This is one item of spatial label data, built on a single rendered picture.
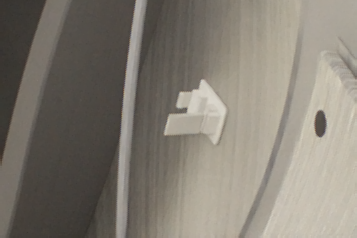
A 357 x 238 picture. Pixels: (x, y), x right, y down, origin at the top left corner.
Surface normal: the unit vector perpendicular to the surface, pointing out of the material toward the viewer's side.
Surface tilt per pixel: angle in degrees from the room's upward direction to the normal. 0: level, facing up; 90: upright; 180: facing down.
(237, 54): 90
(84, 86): 119
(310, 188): 90
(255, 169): 90
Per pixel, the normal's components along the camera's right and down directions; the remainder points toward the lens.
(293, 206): -0.88, 0.00
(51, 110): 0.39, 0.58
